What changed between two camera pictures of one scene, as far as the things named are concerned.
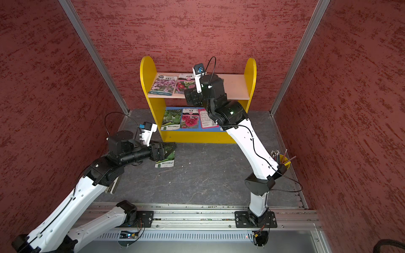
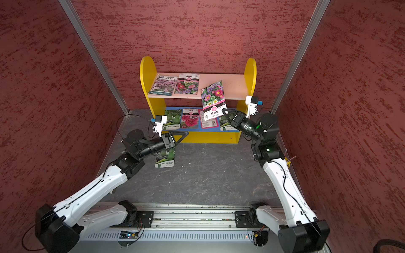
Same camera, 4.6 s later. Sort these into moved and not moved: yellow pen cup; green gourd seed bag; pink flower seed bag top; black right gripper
Moved: black right gripper
Not moved: green gourd seed bag; pink flower seed bag top; yellow pen cup
